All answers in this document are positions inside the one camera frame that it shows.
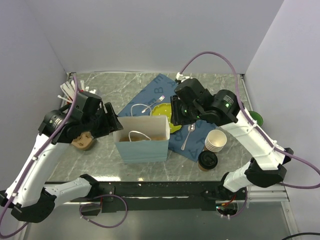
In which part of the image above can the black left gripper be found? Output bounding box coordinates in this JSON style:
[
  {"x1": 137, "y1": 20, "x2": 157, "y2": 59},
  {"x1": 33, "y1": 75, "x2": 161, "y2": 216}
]
[{"x1": 82, "y1": 102, "x2": 123, "y2": 140}]

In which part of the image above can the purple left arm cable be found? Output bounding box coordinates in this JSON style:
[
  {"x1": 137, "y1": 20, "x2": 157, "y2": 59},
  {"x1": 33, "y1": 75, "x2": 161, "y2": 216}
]
[{"x1": 0, "y1": 73, "x2": 80, "y2": 238}]

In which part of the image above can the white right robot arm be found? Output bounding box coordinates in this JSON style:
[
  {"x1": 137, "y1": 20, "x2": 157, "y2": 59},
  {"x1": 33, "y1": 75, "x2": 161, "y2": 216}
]
[{"x1": 170, "y1": 78, "x2": 293, "y2": 200}]

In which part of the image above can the blue white paper bag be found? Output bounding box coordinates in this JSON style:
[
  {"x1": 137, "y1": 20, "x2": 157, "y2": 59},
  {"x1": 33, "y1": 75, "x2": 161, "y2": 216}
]
[{"x1": 113, "y1": 103, "x2": 170, "y2": 164}]

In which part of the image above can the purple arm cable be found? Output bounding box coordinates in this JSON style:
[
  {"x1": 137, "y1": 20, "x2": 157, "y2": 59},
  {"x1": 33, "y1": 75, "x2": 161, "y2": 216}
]
[
  {"x1": 0, "y1": 73, "x2": 80, "y2": 238},
  {"x1": 179, "y1": 51, "x2": 320, "y2": 190}
]

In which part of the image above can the floral cream mug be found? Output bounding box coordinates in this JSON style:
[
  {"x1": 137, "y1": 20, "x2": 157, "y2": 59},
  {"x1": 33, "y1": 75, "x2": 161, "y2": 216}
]
[{"x1": 249, "y1": 110, "x2": 264, "y2": 127}]

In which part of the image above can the black cup lid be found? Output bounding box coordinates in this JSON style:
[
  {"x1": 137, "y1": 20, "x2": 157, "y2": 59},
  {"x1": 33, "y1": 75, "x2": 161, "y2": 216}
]
[{"x1": 197, "y1": 150, "x2": 218, "y2": 165}]

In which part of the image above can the brown pulp cup carrier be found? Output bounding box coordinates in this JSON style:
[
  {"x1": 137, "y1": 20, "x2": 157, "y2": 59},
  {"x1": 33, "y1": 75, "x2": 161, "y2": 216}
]
[
  {"x1": 71, "y1": 132, "x2": 96, "y2": 151},
  {"x1": 119, "y1": 135, "x2": 166, "y2": 142}
]

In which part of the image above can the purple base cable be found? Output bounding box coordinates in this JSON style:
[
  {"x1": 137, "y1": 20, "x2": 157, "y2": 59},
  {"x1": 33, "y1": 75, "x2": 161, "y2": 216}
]
[{"x1": 79, "y1": 194, "x2": 128, "y2": 228}]

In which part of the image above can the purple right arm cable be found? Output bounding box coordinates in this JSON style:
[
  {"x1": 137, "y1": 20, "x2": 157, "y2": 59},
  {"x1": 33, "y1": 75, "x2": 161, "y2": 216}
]
[{"x1": 179, "y1": 51, "x2": 320, "y2": 190}]

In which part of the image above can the stack of brown paper cups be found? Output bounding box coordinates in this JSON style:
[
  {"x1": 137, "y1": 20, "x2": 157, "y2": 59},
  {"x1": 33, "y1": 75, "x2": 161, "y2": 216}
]
[{"x1": 204, "y1": 129, "x2": 227, "y2": 153}]

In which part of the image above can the blue letter print cloth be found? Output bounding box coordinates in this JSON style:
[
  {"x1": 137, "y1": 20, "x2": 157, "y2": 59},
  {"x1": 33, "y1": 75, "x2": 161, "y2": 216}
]
[{"x1": 118, "y1": 74, "x2": 217, "y2": 162}]

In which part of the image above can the silver fork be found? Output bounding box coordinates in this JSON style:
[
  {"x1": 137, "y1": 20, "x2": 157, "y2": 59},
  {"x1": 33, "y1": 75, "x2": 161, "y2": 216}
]
[{"x1": 141, "y1": 95, "x2": 165, "y2": 113}]

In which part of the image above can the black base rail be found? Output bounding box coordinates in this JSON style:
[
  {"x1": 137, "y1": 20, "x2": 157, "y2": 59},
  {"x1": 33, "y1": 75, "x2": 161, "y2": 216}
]
[{"x1": 56, "y1": 181, "x2": 248, "y2": 213}]

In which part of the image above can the silver spoon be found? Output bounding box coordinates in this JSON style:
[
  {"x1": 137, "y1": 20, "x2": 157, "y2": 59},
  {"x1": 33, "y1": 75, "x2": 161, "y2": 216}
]
[{"x1": 180, "y1": 123, "x2": 196, "y2": 151}]

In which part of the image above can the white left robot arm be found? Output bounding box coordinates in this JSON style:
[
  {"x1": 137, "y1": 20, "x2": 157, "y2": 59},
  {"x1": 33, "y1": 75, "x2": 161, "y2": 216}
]
[{"x1": 0, "y1": 91, "x2": 123, "y2": 223}]

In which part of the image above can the brown paper cup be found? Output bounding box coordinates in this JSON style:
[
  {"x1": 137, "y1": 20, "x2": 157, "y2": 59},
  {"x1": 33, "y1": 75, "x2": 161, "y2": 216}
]
[{"x1": 198, "y1": 161, "x2": 217, "y2": 172}]

